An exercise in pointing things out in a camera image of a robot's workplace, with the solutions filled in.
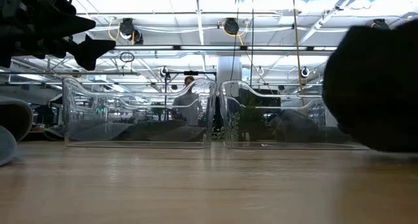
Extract white pillar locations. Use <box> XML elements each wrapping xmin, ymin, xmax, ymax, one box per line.
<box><xmin>217</xmin><ymin>56</ymin><xmax>242</xmax><ymax>84</ymax></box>

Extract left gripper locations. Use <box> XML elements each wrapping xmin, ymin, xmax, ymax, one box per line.
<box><xmin>0</xmin><ymin>0</ymin><xmax>117</xmax><ymax>71</ymax></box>

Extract black ceiling cable reel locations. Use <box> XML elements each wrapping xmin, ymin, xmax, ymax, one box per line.
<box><xmin>372</xmin><ymin>18</ymin><xmax>390</xmax><ymax>31</ymax></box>
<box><xmin>223</xmin><ymin>17</ymin><xmax>241</xmax><ymax>36</ymax></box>
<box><xmin>118</xmin><ymin>17</ymin><xmax>144</xmax><ymax>45</ymax></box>

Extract black stand frame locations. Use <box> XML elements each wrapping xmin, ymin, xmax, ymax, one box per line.
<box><xmin>163</xmin><ymin>70</ymin><xmax>218</xmax><ymax>127</ymax></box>

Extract person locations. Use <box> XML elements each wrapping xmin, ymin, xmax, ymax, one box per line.
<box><xmin>171</xmin><ymin>75</ymin><xmax>204</xmax><ymax>127</ymax></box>

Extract green potted plant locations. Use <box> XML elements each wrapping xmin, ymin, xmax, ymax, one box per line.
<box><xmin>228</xmin><ymin>98</ymin><xmax>262</xmax><ymax>142</ymax></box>

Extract yellow hanging cable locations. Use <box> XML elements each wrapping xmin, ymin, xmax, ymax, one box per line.
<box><xmin>291</xmin><ymin>0</ymin><xmax>305</xmax><ymax>97</ymax></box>

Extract clear plastic bin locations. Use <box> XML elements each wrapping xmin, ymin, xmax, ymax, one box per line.
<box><xmin>217</xmin><ymin>80</ymin><xmax>370</xmax><ymax>151</ymax></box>
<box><xmin>61</xmin><ymin>76</ymin><xmax>218</xmax><ymax>150</ymax></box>

